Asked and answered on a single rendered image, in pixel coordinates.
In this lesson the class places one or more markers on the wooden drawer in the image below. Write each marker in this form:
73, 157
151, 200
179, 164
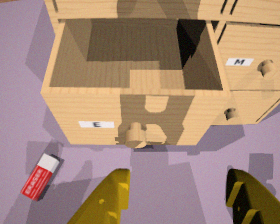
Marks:
256, 8
250, 54
98, 66
247, 106
161, 6

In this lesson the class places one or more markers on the tan rectangular box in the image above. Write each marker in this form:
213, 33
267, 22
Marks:
217, 25

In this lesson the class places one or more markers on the red and white eraser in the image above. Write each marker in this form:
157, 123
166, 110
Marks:
40, 177

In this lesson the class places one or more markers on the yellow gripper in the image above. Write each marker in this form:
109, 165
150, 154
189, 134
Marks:
251, 201

